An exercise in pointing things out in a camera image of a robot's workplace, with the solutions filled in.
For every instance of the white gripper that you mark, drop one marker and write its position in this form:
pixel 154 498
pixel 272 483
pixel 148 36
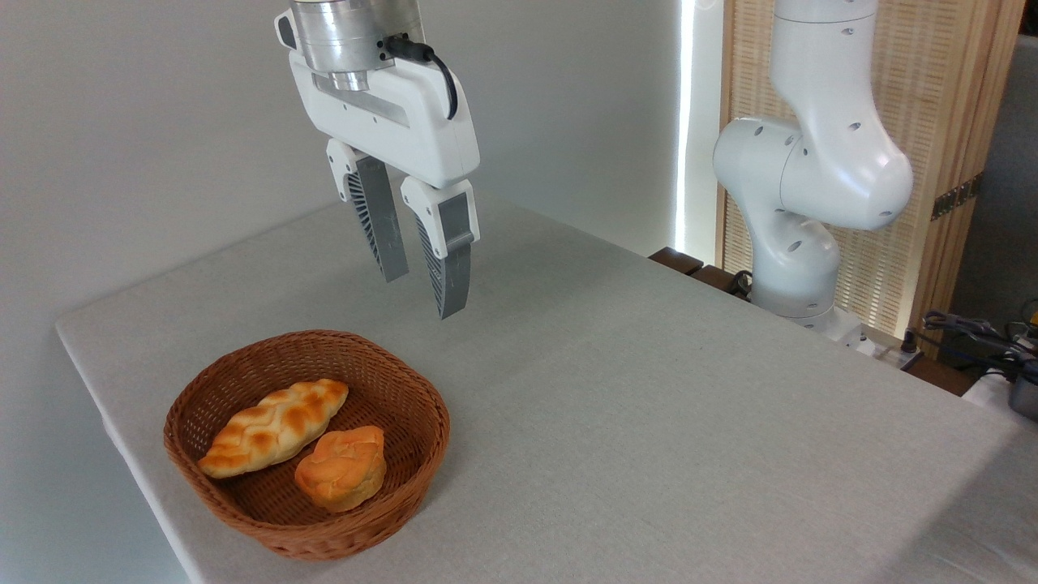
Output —
pixel 405 122

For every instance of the round orange muffin bread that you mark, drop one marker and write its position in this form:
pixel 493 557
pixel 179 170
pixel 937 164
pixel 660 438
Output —
pixel 340 470

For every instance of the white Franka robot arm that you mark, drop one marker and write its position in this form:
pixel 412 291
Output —
pixel 811 162

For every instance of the long braided bread loaf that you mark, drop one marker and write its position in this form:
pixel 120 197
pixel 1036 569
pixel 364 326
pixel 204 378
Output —
pixel 272 426

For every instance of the dark wooden block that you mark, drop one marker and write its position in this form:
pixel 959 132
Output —
pixel 676 259
pixel 714 280

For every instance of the brown wicker basket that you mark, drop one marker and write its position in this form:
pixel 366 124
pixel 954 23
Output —
pixel 373 495

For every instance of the grey tablecloth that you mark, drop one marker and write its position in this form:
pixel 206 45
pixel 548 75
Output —
pixel 649 446

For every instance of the wooden slat folding screen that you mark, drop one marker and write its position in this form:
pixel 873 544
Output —
pixel 932 97

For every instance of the grey metal device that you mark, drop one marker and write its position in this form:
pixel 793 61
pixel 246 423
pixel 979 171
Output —
pixel 1025 396

